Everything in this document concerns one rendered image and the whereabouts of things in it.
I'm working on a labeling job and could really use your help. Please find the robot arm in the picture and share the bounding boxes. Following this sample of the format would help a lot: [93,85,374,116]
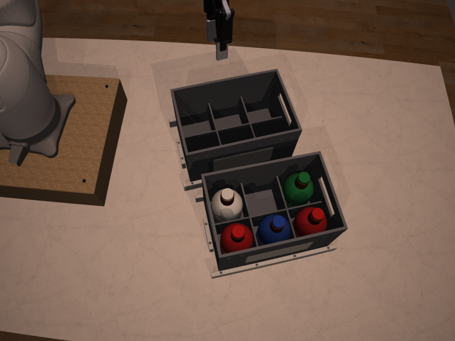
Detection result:
[0,0,76,167]

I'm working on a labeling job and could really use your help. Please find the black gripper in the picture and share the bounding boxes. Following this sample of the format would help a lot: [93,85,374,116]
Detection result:
[203,0,235,61]

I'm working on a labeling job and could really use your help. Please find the green bottle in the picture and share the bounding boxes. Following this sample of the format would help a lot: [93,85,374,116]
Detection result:
[282,172,314,208]

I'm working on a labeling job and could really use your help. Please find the beige bottle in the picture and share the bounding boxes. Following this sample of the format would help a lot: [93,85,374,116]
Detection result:
[211,188,243,224]

